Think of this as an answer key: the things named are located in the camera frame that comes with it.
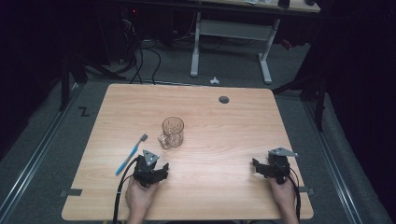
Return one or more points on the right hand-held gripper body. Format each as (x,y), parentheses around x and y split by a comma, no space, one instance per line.
(278,166)

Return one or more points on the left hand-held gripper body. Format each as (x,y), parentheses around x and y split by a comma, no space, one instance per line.
(145,174)

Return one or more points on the blue toothbrush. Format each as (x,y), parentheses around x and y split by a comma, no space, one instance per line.
(130,155)

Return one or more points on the clear glass mug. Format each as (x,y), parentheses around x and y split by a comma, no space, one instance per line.
(172,132)

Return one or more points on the person's left hand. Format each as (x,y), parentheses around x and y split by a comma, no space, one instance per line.
(139,197)

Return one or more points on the person's right hand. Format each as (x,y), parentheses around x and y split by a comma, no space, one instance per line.
(284,194)

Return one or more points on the black metal stand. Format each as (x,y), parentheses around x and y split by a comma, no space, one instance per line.
(67,81)
(319,93)

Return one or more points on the small white floor object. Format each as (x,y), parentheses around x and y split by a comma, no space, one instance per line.
(214,81)

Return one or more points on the white-framed desk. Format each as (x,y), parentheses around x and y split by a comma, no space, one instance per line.
(232,29)

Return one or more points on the grey table edge bracket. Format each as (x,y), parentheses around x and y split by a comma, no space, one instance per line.
(71,192)
(307,190)

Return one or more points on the metal floor rail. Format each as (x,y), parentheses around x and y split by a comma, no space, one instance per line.
(334,168)
(34,161)

